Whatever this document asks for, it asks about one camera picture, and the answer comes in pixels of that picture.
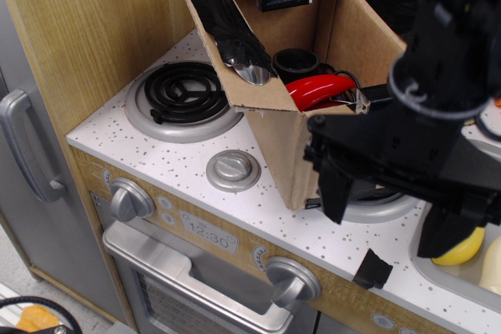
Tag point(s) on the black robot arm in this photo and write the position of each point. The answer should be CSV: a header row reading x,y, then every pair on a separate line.
x,y
448,74

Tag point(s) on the yellow toy banana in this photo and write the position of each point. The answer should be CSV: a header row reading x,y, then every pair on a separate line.
x,y
464,251

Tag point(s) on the cream toy food piece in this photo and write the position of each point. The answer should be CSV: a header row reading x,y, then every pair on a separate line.
x,y
490,273

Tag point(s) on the silver left oven knob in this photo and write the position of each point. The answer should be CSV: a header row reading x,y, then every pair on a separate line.
x,y
129,200

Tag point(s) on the silver fridge door handle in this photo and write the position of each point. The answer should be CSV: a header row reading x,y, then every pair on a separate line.
x,y
14,107

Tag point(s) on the black cup in box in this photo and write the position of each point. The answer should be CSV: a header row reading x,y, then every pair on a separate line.
x,y
293,64

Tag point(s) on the black coil stove burner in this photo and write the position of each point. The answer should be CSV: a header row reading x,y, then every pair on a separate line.
x,y
184,93

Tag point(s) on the silver oven door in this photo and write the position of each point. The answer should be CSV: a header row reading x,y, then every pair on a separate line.
x,y
221,273

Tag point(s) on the orange object on floor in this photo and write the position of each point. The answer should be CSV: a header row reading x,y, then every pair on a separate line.
x,y
35,318

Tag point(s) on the silver toy sink basin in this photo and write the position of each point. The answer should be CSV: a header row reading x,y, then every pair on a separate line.
x,y
463,279

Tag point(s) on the silver right oven knob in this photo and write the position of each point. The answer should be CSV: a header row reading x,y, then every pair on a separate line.
x,y
291,281

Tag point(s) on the silver spoon taped on flap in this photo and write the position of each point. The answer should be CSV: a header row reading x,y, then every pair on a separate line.
x,y
252,74

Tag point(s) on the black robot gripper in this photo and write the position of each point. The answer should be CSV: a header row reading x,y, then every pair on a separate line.
x,y
422,158

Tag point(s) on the black tape piece on counter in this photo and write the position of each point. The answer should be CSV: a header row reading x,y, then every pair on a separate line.
x,y
373,272

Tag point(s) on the silver oven knob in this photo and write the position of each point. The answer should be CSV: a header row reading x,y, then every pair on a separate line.
x,y
129,200
291,281

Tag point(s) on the silver round countertop knob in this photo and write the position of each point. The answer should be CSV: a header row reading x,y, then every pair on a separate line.
x,y
233,171

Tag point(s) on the silver oven door handle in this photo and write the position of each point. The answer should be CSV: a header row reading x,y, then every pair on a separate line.
x,y
168,295

